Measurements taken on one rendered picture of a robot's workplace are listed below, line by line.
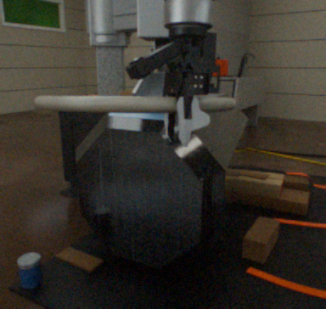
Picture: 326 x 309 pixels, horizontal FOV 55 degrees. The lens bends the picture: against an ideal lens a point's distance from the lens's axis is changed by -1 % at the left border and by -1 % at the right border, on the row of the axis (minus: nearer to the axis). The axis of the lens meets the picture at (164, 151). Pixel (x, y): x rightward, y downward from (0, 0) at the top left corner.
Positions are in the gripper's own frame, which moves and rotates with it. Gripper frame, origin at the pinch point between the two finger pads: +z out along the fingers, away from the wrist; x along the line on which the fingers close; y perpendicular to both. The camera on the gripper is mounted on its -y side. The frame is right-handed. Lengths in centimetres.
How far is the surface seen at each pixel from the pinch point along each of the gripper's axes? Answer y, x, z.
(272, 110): 440, 448, 31
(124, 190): 15, 82, 38
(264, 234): 87, 67, 66
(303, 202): 145, 93, 65
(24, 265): -31, 88, 70
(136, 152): 18, 76, 18
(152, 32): 23, 71, -32
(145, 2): 21, 72, -43
